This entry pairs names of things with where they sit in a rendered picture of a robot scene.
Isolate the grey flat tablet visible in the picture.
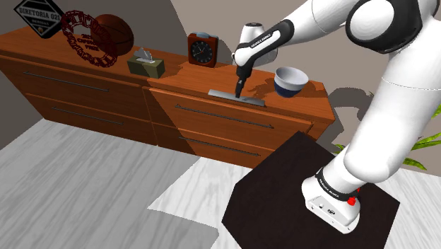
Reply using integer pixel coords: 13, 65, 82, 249
207, 88, 266, 108

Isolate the red-brown square clock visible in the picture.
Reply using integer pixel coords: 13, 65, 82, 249
187, 31, 220, 69

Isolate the brown wooden chest of drawers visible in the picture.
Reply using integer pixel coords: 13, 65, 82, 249
0, 25, 189, 146
146, 64, 336, 170

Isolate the white and blue bowl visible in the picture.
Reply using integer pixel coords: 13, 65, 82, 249
274, 66, 310, 100

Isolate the olive tissue box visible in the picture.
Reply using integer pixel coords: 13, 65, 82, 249
127, 47, 166, 80

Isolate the brown basketball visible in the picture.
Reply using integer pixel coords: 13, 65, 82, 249
90, 13, 135, 57

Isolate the green leafy plant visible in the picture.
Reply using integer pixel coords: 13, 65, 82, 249
331, 103, 441, 172

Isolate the black diamond-shaped sign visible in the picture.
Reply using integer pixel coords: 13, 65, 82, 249
13, 0, 65, 40

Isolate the dark red chain ring trophy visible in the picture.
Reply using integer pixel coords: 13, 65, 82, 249
61, 9, 118, 69

